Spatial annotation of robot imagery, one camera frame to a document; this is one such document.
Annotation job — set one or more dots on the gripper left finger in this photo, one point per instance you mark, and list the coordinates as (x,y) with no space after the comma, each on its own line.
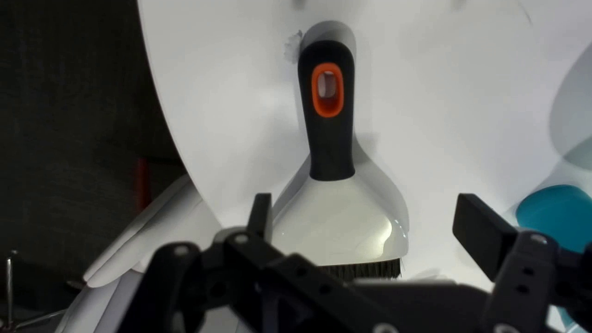
(259,268)

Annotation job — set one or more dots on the crumpled white paper scrap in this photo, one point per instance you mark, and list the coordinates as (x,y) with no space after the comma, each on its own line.
(293,46)

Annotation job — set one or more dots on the teal dustpan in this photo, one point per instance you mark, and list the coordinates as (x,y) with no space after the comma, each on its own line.
(559,212)

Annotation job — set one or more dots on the stand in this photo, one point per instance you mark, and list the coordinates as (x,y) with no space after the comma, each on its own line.
(9,286)

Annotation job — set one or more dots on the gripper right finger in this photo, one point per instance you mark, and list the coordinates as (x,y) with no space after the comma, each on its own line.
(522,273)

